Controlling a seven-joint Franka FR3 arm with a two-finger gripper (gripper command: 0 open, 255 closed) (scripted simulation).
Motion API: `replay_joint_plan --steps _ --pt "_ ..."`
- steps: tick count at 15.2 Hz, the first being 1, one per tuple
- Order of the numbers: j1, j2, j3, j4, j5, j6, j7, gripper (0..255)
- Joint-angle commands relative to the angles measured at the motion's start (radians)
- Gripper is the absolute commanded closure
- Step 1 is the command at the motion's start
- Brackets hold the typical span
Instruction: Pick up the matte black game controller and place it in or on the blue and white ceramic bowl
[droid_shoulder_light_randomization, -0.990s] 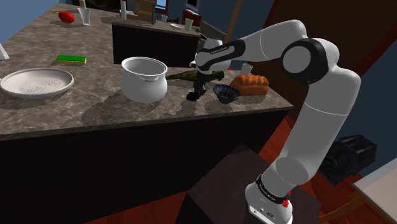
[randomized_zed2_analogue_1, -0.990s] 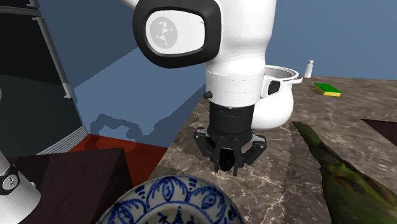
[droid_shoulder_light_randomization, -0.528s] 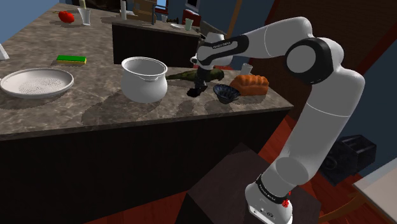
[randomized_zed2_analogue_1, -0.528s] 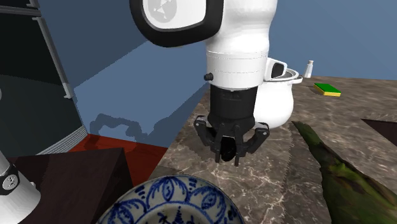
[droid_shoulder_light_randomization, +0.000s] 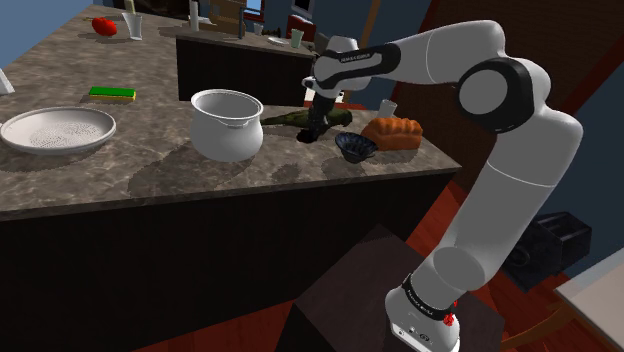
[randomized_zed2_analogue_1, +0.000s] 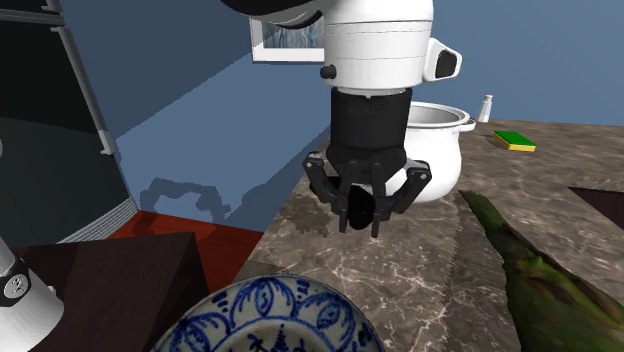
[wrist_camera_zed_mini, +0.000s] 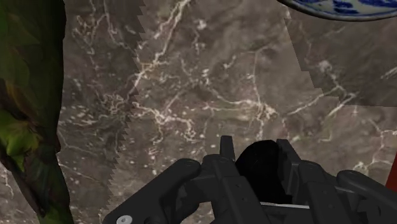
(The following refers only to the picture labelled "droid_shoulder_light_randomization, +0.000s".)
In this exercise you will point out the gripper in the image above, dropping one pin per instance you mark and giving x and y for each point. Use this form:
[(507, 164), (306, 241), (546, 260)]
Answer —
[(319, 109)]

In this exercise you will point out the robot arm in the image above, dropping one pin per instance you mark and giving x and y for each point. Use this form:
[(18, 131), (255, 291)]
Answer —
[(507, 161)]

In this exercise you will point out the dark green zucchini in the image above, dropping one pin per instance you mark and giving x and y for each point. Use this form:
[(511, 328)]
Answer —
[(287, 118)]

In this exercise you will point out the dark blue ribbed bowl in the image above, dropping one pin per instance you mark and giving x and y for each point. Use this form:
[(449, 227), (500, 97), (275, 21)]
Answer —
[(355, 146)]

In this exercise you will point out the white cup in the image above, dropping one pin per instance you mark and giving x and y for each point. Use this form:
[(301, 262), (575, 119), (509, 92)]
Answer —
[(386, 108)]

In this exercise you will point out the pale green cup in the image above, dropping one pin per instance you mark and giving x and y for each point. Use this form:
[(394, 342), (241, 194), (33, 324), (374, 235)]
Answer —
[(297, 38)]

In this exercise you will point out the brown bread loaf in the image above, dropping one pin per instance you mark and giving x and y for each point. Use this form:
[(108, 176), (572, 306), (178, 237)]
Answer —
[(392, 134)]

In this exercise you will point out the dark kitchen counter cabinet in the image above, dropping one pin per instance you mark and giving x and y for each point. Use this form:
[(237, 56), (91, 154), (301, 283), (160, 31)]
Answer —
[(234, 73)]

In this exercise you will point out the white cooking pot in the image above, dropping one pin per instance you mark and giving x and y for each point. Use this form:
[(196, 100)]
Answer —
[(226, 129)]

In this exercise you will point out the white bottle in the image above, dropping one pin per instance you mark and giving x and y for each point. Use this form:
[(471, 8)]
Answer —
[(194, 15)]

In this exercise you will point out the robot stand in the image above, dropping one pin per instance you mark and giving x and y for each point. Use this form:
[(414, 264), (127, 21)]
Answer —
[(351, 292)]

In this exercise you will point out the clear drinking glass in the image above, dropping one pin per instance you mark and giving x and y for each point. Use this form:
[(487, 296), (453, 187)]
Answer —
[(132, 25)]

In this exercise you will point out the green and yellow sponge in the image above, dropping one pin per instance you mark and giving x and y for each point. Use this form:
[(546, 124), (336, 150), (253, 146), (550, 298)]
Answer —
[(112, 92)]

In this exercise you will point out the red tomato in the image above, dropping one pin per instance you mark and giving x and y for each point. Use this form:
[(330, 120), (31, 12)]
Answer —
[(104, 26)]

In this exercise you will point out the white perforated plate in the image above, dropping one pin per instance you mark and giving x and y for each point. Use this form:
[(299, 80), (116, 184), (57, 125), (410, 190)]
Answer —
[(58, 129)]

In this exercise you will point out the black box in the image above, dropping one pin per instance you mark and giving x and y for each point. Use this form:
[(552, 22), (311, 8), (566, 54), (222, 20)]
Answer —
[(546, 248)]

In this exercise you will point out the white table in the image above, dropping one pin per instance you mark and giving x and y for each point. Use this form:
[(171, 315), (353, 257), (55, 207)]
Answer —
[(594, 297)]

